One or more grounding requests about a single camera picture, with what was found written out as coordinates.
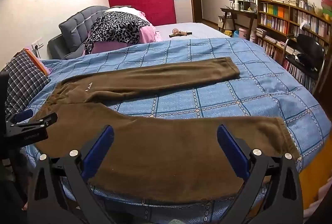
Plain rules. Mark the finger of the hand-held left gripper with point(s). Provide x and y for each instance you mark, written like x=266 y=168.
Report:
x=28 y=133

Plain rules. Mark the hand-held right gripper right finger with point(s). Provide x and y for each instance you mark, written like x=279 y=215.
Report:
x=232 y=148

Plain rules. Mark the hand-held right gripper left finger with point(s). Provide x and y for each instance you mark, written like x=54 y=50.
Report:
x=99 y=146

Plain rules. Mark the brown fleece pants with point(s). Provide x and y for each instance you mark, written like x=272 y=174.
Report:
x=155 y=156

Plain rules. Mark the dark plaid pillow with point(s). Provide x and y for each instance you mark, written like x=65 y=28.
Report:
x=23 y=81

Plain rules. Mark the orange trimmed cloth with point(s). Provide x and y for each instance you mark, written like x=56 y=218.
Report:
x=36 y=61

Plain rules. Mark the blue checked bedspread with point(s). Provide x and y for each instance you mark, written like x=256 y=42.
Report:
x=259 y=89

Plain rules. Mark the grey padded headboard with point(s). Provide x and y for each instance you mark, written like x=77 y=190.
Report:
x=75 y=24

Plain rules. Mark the pink bin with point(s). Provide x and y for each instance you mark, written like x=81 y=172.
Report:
x=243 y=32

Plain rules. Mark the lilac bed sheet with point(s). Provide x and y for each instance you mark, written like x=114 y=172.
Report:
x=205 y=31

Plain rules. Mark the black white patterned pillow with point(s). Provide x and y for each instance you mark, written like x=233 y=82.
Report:
x=116 y=26

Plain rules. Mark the pink blanket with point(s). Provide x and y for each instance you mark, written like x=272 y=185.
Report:
x=147 y=34

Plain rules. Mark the black chair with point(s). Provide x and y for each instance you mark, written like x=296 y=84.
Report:
x=308 y=44

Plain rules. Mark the wooden bookshelf with books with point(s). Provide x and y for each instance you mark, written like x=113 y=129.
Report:
x=275 y=18

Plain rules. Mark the dark wooden desk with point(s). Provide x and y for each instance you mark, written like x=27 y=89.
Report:
x=241 y=11

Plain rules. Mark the white wall socket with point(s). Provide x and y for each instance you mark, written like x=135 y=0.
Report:
x=36 y=45

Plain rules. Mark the wooden bed frame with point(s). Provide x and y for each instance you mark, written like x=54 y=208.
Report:
x=313 y=177

